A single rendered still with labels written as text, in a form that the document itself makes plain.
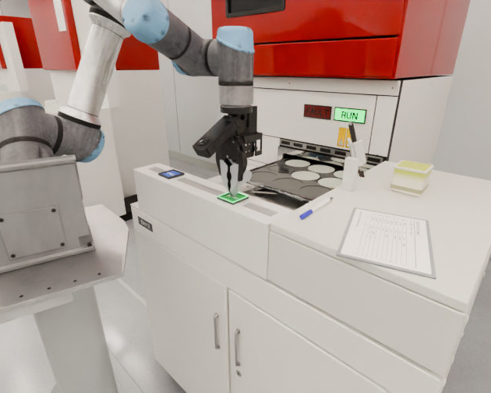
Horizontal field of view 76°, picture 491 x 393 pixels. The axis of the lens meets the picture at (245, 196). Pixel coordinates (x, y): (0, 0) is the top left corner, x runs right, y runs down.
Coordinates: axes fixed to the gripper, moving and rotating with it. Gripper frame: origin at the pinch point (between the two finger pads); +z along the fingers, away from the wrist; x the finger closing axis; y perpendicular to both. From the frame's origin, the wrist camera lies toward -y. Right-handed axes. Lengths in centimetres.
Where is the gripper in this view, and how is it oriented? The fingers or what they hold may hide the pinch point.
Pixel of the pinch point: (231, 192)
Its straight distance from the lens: 75.6
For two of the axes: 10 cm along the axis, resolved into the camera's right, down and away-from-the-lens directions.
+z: 0.0, 9.2, 3.9
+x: -7.3, -2.7, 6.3
